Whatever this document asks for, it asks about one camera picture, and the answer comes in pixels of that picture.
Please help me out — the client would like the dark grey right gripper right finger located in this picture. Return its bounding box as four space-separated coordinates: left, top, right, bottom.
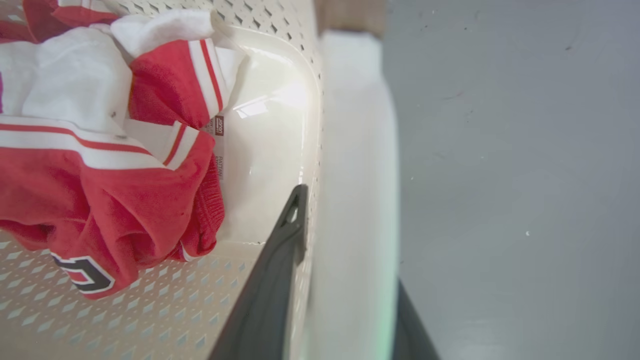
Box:
392 280 441 360

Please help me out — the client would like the red and white jersey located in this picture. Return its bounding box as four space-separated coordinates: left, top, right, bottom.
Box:
0 0 227 301

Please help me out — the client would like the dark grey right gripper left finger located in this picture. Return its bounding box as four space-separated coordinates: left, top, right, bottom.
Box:
208 184 310 360

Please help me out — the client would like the white perforated plastic laundry basket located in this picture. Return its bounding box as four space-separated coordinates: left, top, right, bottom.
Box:
0 0 401 360

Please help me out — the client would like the white cloth garment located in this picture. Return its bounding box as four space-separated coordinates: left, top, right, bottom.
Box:
0 10 247 136

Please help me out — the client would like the brown wooden furniture piece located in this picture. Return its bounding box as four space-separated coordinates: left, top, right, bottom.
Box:
314 0 388 38

